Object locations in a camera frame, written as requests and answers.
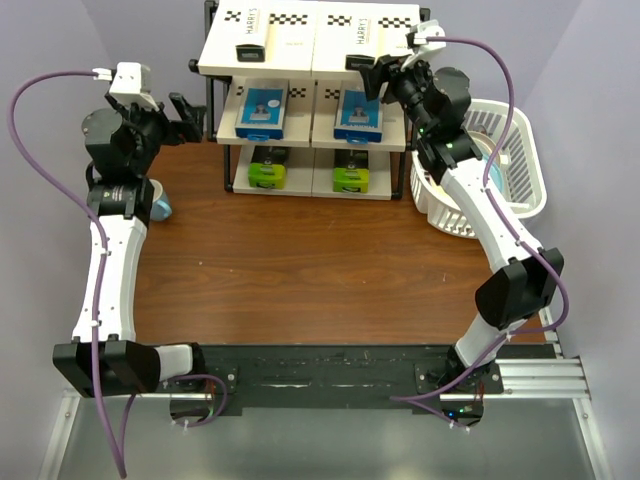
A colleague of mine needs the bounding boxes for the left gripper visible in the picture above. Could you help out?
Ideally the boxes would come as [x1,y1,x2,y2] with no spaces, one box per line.
[105,89,204,175]

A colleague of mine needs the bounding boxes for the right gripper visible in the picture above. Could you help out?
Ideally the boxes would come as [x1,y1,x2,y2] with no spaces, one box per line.
[359,50,434,137]

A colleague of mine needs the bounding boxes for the blue razor package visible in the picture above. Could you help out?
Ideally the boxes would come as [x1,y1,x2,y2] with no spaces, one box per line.
[333,82,383,144]

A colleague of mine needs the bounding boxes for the white Harry's razor box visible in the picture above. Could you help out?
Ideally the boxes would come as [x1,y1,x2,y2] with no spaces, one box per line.
[344,16,379,71]

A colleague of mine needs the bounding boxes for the blue booklet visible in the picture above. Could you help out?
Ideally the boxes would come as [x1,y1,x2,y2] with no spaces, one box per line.
[235,78,289,142]

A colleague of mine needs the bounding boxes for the black green razor box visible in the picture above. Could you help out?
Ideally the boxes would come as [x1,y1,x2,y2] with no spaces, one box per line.
[248,146,290,190]

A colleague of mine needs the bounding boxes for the black green razor package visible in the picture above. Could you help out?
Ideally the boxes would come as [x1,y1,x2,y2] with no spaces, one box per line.
[332,149,370,193]

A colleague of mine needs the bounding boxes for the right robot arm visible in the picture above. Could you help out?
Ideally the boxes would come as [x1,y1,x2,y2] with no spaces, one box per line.
[359,55,565,393]

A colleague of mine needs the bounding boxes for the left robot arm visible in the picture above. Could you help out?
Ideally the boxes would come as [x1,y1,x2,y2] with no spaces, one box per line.
[52,92,207,398]

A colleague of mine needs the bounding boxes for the white three-tier shelf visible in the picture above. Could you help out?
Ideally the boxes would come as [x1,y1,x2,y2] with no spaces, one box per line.
[190,1,430,197]

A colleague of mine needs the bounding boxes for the blue ceramic mug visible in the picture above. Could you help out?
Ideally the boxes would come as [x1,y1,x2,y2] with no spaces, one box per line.
[150,179,173,222]

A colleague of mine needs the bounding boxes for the beige and blue plate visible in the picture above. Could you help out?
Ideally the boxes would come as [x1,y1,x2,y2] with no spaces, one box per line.
[469,130,504,191]

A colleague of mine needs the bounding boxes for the white plastic basket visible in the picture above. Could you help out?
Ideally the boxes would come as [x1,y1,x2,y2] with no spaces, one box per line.
[410,99,547,239]

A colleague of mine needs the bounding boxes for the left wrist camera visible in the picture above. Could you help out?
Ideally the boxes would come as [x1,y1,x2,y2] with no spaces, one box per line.
[92,62,159,111]

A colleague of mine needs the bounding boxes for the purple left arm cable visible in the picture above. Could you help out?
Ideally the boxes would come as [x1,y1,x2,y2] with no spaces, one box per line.
[10,69,229,479]

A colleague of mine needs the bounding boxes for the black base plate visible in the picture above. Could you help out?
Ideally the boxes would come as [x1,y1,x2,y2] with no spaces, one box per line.
[134,341,563,426]

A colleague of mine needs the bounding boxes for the aluminium rail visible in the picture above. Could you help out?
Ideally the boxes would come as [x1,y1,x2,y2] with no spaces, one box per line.
[37,353,614,480]

